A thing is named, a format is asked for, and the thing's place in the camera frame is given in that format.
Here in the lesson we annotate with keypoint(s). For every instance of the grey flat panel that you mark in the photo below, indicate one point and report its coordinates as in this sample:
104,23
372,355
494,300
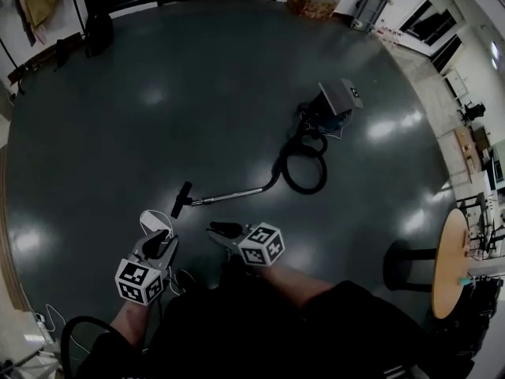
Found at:
339,97

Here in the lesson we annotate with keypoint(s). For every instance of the person's black t-shirt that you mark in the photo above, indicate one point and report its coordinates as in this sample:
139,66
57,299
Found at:
256,338

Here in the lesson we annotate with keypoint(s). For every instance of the person's left shoe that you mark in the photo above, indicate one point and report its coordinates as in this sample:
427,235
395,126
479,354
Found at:
184,279

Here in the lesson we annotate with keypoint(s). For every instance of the black office chair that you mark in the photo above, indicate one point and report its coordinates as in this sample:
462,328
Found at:
471,111

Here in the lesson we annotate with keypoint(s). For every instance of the white wall charger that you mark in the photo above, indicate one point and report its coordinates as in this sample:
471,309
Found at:
39,317

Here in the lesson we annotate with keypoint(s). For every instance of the small teal object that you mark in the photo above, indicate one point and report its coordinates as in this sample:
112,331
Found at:
465,281

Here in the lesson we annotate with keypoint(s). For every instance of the black backpack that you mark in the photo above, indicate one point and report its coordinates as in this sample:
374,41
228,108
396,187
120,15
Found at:
98,34

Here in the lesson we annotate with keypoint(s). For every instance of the round wooden table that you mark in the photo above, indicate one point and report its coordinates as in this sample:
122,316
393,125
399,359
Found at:
451,259

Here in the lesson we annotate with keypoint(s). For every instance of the black metal shelf rack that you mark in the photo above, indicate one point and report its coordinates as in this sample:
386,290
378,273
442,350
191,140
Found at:
479,227

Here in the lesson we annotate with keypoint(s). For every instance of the person's right forearm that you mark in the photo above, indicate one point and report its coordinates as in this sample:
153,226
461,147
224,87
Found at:
292,286

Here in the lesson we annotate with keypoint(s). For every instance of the white power strip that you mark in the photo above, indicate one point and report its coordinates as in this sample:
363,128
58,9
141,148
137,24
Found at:
152,221

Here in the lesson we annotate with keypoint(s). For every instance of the black coat rack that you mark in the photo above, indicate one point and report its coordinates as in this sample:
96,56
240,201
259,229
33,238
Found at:
79,10

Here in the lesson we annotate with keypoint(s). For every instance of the dark window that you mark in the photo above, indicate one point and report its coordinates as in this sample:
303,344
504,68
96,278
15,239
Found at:
430,26

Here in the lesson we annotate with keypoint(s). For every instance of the grey upright case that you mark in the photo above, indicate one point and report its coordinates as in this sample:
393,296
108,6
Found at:
371,6

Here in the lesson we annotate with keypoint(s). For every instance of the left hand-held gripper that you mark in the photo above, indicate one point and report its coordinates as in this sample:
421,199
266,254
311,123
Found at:
138,282

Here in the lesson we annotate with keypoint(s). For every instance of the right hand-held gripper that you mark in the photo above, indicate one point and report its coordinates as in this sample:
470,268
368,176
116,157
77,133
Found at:
262,247

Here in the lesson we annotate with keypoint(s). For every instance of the pink garment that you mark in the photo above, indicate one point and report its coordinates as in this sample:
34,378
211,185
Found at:
37,34

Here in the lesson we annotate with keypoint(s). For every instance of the person's left forearm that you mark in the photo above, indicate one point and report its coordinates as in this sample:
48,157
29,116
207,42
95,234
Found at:
132,322

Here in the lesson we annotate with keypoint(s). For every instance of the metal vacuum tube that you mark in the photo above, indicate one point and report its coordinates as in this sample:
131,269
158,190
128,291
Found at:
236,194

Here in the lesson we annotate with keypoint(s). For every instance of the small black bag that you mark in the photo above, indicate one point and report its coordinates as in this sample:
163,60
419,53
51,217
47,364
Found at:
68,51

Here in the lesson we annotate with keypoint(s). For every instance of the dark vacuum cleaner body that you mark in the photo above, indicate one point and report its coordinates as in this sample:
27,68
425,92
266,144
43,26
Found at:
323,117

